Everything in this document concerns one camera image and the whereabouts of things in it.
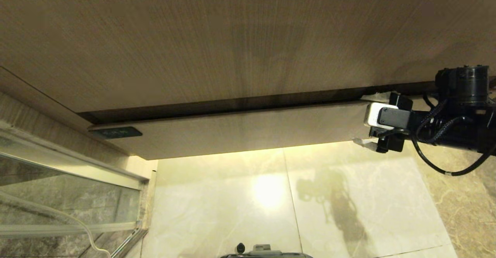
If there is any dark rectangular label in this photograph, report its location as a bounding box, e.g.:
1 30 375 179
91 126 143 139

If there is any black cable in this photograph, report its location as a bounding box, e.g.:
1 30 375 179
411 133 496 177

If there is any glass door with metal frame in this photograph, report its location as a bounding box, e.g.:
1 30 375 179
0 128 151 258

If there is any wooden drawer front panel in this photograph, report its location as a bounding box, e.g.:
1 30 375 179
88 100 389 161

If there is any white cable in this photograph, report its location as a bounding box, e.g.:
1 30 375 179
0 190 114 258

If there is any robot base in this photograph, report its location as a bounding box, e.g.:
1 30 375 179
220 243 313 258

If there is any wooden cabinet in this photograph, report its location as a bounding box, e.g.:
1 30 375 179
0 0 496 125

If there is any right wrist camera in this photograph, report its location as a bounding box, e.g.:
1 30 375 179
364 102 412 130

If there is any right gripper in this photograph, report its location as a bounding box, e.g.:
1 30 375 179
351 91 481 153

